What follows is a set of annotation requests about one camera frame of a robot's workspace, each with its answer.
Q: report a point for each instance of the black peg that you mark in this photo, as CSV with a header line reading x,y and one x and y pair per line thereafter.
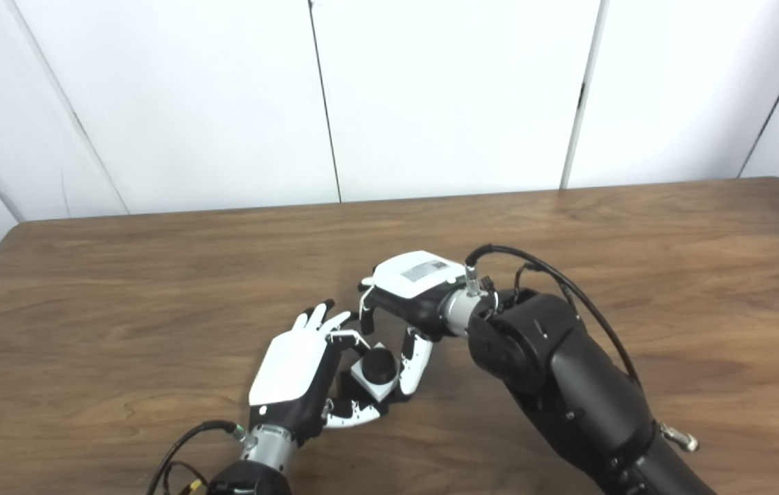
x,y
379,366

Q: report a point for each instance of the white and black right hand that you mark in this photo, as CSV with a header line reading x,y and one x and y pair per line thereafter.
x,y
417,282

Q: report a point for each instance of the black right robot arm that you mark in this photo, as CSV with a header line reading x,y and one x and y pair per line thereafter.
x,y
568,385

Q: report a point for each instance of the white and black left hand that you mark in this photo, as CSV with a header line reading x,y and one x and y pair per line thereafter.
x,y
293,368

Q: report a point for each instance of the white square piece with hole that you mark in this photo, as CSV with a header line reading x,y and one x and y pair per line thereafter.
x,y
379,393

